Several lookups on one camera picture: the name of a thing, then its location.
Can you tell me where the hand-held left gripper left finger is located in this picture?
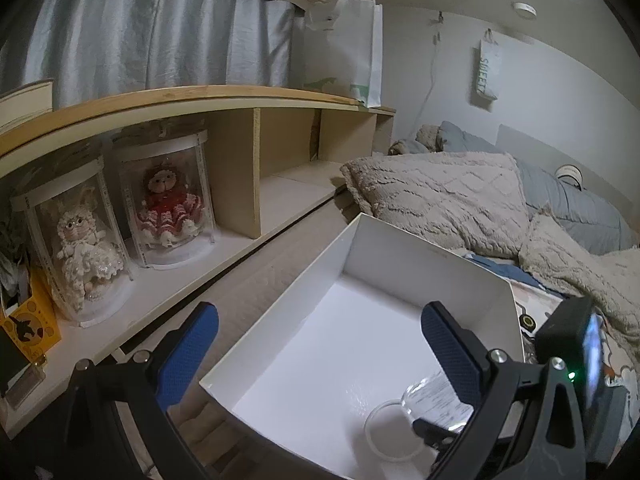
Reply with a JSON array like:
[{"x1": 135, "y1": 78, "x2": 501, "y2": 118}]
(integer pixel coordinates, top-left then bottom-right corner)
[{"x1": 52, "y1": 302, "x2": 221, "y2": 480}]

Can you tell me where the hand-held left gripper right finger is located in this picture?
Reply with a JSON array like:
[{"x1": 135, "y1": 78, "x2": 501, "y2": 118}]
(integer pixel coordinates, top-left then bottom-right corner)
[{"x1": 421, "y1": 301, "x2": 592, "y2": 480}]

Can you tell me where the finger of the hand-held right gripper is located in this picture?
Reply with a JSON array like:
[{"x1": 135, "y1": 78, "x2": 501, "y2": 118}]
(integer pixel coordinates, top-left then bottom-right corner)
[{"x1": 414, "y1": 417, "x2": 468, "y2": 457}]

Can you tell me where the clear labelled plastic bag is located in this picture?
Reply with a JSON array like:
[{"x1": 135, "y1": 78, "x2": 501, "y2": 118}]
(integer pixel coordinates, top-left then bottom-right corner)
[{"x1": 400, "y1": 372, "x2": 476, "y2": 433}]

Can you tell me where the clear glass cup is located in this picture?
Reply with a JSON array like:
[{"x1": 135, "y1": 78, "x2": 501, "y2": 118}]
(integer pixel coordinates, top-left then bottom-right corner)
[{"x1": 363, "y1": 399, "x2": 441, "y2": 462}]

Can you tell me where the white cardboard box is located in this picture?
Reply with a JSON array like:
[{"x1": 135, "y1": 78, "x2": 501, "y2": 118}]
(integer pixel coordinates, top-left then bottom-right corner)
[{"x1": 199, "y1": 212, "x2": 525, "y2": 480}]

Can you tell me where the printed bed sheet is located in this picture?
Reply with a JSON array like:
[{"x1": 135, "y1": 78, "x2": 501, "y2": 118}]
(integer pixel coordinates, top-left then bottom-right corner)
[{"x1": 462, "y1": 252, "x2": 640, "y2": 411}]

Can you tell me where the blue cloth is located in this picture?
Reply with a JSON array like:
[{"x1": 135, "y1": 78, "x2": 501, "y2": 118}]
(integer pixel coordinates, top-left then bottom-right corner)
[{"x1": 465, "y1": 254, "x2": 526, "y2": 281}]

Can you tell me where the blue-grey pillow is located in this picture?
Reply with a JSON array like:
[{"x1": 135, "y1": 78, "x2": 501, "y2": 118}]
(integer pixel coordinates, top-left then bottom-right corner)
[{"x1": 440, "y1": 120, "x2": 633, "y2": 256}]

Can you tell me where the white doll in clear case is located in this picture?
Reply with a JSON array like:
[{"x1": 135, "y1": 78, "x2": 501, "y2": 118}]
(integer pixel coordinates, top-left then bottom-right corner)
[{"x1": 10, "y1": 157, "x2": 136, "y2": 328}]

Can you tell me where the white round object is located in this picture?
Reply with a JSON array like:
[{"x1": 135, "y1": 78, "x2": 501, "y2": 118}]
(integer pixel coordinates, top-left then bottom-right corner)
[{"x1": 555, "y1": 164, "x2": 583, "y2": 188}]

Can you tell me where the beige fluffy blanket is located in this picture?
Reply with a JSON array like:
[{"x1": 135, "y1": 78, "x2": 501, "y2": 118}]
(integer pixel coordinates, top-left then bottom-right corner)
[{"x1": 340, "y1": 125, "x2": 640, "y2": 346}]

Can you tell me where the red doll in clear case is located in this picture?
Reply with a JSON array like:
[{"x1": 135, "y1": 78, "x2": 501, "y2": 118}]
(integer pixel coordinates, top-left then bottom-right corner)
[{"x1": 111, "y1": 130, "x2": 218, "y2": 268}]

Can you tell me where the yellow box with black print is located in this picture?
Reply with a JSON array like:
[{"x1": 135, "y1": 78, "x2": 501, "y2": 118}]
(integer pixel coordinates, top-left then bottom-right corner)
[{"x1": 0, "y1": 270, "x2": 62, "y2": 361}]

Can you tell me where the brown small box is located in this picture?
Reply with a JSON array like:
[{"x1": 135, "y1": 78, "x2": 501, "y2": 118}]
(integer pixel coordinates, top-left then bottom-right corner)
[{"x1": 5, "y1": 360, "x2": 47, "y2": 410}]

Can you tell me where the wooden shelf unit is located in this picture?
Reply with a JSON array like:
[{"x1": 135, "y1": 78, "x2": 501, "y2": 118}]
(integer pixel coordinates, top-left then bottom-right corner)
[{"x1": 0, "y1": 85, "x2": 396, "y2": 441}]

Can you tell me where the white lace cloth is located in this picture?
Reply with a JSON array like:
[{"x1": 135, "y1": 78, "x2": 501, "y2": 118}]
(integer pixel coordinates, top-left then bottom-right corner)
[{"x1": 0, "y1": 220, "x2": 36, "y2": 311}]

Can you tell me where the book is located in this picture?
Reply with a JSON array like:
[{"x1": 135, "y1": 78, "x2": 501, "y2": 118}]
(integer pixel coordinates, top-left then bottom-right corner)
[{"x1": 0, "y1": 79, "x2": 55, "y2": 133}]

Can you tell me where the grey curtain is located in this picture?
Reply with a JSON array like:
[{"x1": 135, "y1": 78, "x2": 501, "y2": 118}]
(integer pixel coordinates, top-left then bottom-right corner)
[{"x1": 0, "y1": 0, "x2": 306, "y2": 111}]

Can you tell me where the white paper bag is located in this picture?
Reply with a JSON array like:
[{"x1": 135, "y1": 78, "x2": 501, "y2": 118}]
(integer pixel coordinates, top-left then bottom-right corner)
[{"x1": 292, "y1": 0, "x2": 383, "y2": 108}]

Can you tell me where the white wall cable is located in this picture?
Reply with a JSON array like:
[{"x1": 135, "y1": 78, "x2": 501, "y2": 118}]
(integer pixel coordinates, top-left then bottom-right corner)
[{"x1": 415, "y1": 10, "x2": 446, "y2": 133}]

